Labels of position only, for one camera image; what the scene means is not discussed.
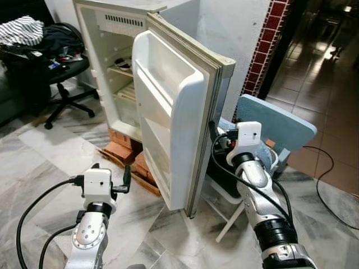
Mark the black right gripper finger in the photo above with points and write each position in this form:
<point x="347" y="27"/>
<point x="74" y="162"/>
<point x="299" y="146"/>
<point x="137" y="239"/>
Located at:
<point x="213" y="130"/>

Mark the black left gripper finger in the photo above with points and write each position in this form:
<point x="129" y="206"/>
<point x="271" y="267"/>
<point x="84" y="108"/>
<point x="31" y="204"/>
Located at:
<point x="127" y="179"/>
<point x="95" y="167"/>

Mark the silver fridge door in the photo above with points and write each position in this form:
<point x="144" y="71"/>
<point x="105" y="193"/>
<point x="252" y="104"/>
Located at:
<point x="168" y="112"/>

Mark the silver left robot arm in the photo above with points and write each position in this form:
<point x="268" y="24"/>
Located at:
<point x="90" y="238"/>

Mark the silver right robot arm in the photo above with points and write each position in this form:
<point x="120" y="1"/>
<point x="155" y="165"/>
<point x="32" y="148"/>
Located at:
<point x="263" y="202"/>

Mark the small silver fridge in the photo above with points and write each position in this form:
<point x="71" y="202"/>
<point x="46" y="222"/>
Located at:
<point x="92" y="67"/>

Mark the blue denim cloth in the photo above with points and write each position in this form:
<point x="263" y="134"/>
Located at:
<point x="263" y="154"/>

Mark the light blue plastic chair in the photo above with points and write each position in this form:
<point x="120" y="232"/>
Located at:
<point x="280" y="120"/>

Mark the grey robot leg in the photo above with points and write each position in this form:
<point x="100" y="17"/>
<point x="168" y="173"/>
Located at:
<point x="136" y="267"/>

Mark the black office chair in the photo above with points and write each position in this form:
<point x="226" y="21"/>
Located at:
<point x="64" y="78"/>

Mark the black clothes pile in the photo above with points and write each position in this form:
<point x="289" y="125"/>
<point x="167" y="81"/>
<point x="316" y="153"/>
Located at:
<point x="61" y="38"/>

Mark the black white striped cloth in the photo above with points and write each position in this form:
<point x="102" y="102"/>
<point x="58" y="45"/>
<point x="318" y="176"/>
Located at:
<point x="21" y="31"/>

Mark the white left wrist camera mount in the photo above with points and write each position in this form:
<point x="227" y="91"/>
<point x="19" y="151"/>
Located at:
<point x="98" y="185"/>

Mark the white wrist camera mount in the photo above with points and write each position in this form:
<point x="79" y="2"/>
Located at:
<point x="98" y="185"/>
<point x="248" y="137"/>

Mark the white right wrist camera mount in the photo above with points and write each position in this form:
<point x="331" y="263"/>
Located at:
<point x="248" y="137"/>

